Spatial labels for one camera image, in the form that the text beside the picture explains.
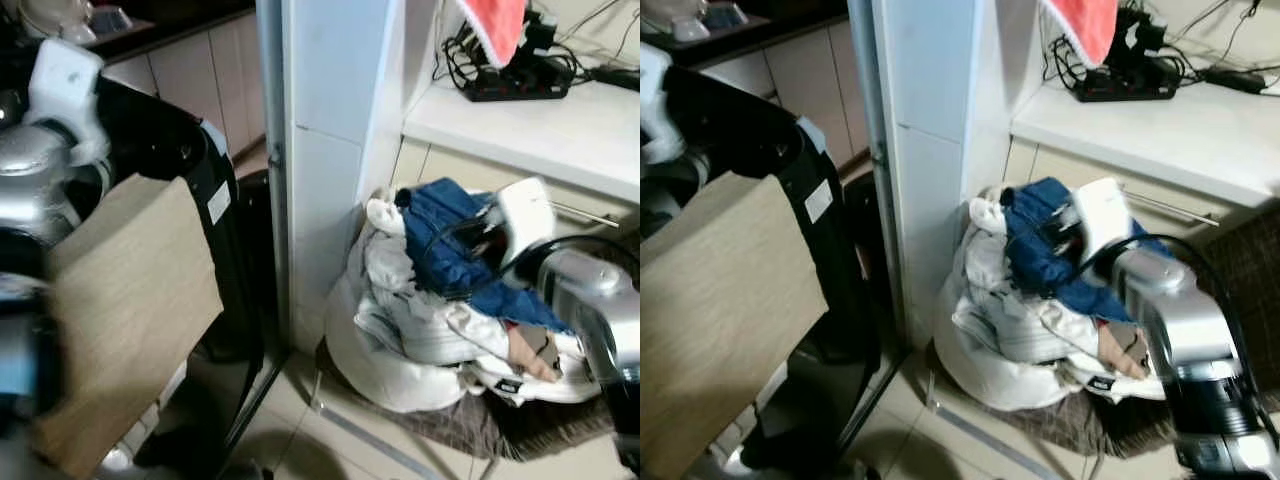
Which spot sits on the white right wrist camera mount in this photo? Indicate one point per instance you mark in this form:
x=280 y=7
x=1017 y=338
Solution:
x=525 y=215
x=1100 y=215

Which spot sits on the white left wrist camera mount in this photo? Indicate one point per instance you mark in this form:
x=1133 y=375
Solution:
x=70 y=90
x=652 y=100

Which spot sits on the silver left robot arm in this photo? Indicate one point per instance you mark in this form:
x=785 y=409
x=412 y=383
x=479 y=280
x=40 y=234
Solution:
x=665 y=195
x=40 y=180

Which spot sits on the peach garment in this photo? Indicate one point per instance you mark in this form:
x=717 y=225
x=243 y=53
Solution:
x=525 y=355
x=1115 y=350

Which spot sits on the black power strip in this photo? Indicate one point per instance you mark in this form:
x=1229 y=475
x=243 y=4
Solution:
x=1125 y=88
x=520 y=88

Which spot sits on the white counter cabinet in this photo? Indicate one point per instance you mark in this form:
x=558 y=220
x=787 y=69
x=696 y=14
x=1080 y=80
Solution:
x=520 y=135
x=1140 y=135

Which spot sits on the blue denim garment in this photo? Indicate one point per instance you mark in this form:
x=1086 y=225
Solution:
x=440 y=255
x=1030 y=255

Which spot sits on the black power adapter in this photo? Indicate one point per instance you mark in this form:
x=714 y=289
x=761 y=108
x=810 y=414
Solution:
x=1235 y=80
x=615 y=78

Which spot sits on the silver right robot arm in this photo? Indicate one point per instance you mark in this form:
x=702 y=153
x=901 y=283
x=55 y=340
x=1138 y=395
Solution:
x=590 y=300
x=1170 y=310

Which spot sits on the beige kitchen cabinet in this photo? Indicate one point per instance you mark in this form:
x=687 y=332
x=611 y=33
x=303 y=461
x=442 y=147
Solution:
x=190 y=70
x=790 y=70

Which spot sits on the white garment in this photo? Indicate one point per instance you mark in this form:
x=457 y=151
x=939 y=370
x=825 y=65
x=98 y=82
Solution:
x=1000 y=350
x=400 y=350

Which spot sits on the black charger plug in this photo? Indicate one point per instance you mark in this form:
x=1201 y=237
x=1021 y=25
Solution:
x=540 y=35
x=1147 y=35

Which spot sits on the brown laundry basket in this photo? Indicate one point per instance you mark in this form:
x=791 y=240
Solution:
x=450 y=430
x=1060 y=425

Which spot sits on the red cloth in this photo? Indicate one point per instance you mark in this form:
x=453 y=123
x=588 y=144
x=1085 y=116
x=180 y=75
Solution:
x=500 y=25
x=1085 y=25

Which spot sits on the white plastic container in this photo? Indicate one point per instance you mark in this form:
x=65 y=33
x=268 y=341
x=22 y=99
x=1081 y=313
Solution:
x=700 y=20
x=75 y=20

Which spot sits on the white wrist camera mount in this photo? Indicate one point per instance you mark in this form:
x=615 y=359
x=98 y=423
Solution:
x=1100 y=215
x=652 y=100
x=70 y=90
x=525 y=215

